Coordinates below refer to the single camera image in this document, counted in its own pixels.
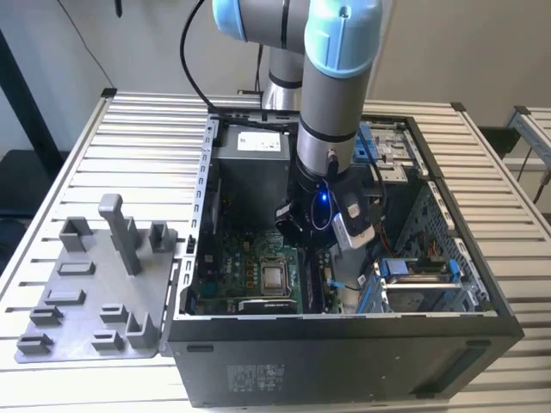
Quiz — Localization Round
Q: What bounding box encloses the installed RAM stick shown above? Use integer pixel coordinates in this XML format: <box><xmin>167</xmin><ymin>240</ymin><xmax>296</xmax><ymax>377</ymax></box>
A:
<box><xmin>297</xmin><ymin>248</ymin><xmax>313</xmax><ymax>314</ymax></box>

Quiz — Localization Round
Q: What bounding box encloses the CPU socket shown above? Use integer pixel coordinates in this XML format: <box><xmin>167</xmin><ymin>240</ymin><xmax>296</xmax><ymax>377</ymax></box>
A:
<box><xmin>257</xmin><ymin>256</ymin><xmax>292</xmax><ymax>299</ymax></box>

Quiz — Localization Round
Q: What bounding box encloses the grey power supply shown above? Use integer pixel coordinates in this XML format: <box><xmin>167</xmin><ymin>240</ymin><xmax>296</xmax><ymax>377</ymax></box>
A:
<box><xmin>211</xmin><ymin>124</ymin><xmax>302</xmax><ymax>229</ymax></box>

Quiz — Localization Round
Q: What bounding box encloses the silver CPU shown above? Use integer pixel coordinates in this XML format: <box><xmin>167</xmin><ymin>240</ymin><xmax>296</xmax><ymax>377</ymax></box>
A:
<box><xmin>263</xmin><ymin>266</ymin><xmax>286</xmax><ymax>290</ymax></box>

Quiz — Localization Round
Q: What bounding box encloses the green motherboard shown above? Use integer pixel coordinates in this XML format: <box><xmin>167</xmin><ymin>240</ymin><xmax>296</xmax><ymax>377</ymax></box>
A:
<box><xmin>188</xmin><ymin>180</ymin><xmax>345</xmax><ymax>317</ymax></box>

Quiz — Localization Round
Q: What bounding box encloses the grey metal disk bay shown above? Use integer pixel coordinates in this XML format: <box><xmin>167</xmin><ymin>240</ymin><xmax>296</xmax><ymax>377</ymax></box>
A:
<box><xmin>356</xmin><ymin>121</ymin><xmax>427</xmax><ymax>225</ymax></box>

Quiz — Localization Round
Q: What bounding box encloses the blue disk carrier with disk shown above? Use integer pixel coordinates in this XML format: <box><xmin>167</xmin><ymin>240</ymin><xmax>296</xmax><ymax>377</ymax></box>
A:
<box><xmin>373</xmin><ymin>256</ymin><xmax>465</xmax><ymax>314</ymax></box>

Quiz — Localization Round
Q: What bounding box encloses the black graphics card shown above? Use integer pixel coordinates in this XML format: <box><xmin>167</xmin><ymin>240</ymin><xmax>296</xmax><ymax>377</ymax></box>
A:
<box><xmin>236</xmin><ymin>297</ymin><xmax>302</xmax><ymax>315</ymax></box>

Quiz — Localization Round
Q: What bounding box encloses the black open PC case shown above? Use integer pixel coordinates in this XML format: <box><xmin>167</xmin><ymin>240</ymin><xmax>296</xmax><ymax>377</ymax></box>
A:
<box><xmin>165</xmin><ymin>105</ymin><xmax>525</xmax><ymax>409</ymax></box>

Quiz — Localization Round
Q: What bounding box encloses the black box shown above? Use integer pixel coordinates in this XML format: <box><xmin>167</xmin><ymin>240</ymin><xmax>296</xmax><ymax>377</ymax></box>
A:
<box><xmin>477</xmin><ymin>126</ymin><xmax>523</xmax><ymax>161</ymax></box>

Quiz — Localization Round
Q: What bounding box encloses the metal slat side table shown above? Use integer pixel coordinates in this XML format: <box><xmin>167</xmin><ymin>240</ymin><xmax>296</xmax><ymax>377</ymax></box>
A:
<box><xmin>501</xmin><ymin>105</ymin><xmax>551</xmax><ymax>173</ymax></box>

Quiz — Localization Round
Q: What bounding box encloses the grey parts rack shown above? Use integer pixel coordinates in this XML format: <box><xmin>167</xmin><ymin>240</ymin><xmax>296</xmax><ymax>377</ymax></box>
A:
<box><xmin>14</xmin><ymin>194</ymin><xmax>180</xmax><ymax>366</ymax></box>

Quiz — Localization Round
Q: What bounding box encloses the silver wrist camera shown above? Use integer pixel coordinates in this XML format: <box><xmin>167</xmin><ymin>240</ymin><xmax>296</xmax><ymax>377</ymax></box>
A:
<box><xmin>333</xmin><ymin>191</ymin><xmax>376</xmax><ymax>250</ymax></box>

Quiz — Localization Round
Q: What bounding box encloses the blue plug wire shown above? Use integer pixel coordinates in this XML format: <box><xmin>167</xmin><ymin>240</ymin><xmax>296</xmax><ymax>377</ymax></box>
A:
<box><xmin>325</xmin><ymin>277</ymin><xmax>367</xmax><ymax>292</ymax></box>

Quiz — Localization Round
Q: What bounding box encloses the black camera cable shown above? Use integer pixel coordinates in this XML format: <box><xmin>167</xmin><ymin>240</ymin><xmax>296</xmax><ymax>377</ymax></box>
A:
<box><xmin>356</xmin><ymin>141</ymin><xmax>388</xmax><ymax>223</ymax></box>

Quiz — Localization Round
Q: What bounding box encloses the orange wire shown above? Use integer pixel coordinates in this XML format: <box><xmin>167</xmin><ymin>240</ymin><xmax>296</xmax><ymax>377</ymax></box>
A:
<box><xmin>377</xmin><ymin>221</ymin><xmax>395</xmax><ymax>257</ymax></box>

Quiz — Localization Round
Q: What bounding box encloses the black straight robot cable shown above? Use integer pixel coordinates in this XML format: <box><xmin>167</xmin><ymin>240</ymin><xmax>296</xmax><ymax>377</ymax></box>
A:
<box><xmin>255</xmin><ymin>42</ymin><xmax>265</xmax><ymax>94</ymax></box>

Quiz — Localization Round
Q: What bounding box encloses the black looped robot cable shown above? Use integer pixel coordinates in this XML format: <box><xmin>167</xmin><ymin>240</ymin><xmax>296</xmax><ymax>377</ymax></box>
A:
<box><xmin>179</xmin><ymin>0</ymin><xmax>299</xmax><ymax>129</ymax></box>

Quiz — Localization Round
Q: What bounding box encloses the thin black wall cable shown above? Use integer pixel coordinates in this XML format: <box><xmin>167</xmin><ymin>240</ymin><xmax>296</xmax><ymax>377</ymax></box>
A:
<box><xmin>58</xmin><ymin>0</ymin><xmax>116</xmax><ymax>91</ymax></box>

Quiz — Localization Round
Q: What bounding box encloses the black furniture frame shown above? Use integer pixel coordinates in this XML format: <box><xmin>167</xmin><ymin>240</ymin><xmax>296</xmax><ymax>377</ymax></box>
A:
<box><xmin>0</xmin><ymin>28</ymin><xmax>70</xmax><ymax>225</ymax></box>

